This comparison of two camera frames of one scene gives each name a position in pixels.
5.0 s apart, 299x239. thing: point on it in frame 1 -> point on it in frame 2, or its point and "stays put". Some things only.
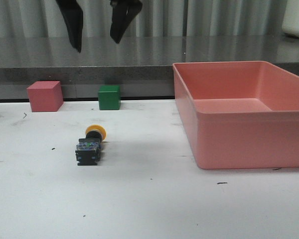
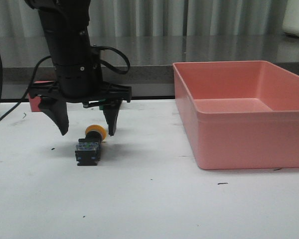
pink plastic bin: [243, 114] stays put
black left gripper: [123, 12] -> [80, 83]
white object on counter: [296, 18] stays put
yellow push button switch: [88, 150] stays put
